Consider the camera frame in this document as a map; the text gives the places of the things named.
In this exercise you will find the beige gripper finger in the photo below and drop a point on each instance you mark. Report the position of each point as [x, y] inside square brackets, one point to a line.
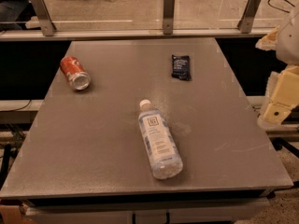
[269, 41]
[281, 97]

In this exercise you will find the blue label plastic water bottle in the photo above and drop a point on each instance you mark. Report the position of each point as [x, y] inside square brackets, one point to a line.
[164, 159]

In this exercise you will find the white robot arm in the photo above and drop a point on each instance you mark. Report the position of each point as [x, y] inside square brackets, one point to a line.
[287, 49]

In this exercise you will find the dark blue snack packet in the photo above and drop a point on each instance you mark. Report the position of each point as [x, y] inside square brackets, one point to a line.
[181, 67]

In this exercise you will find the red soda can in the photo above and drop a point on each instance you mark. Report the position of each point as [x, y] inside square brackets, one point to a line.
[75, 73]

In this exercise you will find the seated person in background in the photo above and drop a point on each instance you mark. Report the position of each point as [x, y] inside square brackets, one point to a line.
[10, 10]

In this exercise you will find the right metal bracket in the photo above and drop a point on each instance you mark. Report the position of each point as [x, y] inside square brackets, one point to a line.
[246, 22]

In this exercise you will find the metal bracket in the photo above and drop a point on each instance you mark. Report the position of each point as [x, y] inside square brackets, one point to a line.
[168, 16]
[46, 24]
[246, 22]

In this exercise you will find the middle metal bracket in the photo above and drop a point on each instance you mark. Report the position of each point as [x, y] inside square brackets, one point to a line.
[168, 16]

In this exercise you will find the metal rail bar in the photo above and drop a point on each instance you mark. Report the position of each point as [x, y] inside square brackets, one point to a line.
[37, 35]

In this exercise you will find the left metal bracket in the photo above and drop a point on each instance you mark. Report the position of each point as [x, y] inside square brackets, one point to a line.
[46, 24]

